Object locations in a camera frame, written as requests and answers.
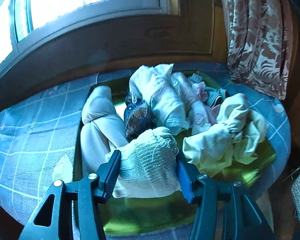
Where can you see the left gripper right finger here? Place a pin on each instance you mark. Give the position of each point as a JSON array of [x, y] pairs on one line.
[[224, 210]]

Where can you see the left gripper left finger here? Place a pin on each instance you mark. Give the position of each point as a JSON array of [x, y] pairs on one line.
[[66, 203]]

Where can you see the white beige stocking bundle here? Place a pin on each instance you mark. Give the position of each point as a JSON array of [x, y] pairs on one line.
[[103, 130]]

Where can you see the pale green ribbed sock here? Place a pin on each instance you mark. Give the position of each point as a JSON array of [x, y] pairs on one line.
[[148, 167]]

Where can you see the navy lace garment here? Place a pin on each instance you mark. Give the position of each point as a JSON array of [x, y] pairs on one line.
[[138, 117]]

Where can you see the cream yellow sock bundle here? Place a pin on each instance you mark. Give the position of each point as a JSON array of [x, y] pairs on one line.
[[247, 127]]

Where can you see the white pink cartoon sock bundle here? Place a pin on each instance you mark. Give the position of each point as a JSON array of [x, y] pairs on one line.
[[194, 96]]

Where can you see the white sheer sock bundle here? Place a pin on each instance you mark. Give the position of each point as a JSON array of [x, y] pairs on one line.
[[154, 86]]

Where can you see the grey-blue sock bundle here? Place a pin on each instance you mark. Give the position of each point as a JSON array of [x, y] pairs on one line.
[[212, 97]]

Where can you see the peach sock bundle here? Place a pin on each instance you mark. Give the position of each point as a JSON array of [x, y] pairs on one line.
[[210, 151]]

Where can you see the blue patterned tablecloth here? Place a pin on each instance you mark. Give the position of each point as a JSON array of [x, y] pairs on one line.
[[39, 138]]

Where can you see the brown floral curtain right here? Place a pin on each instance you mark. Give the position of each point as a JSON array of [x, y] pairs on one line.
[[260, 44]]

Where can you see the window with grey frame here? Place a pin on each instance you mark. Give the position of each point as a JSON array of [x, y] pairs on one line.
[[25, 25]]

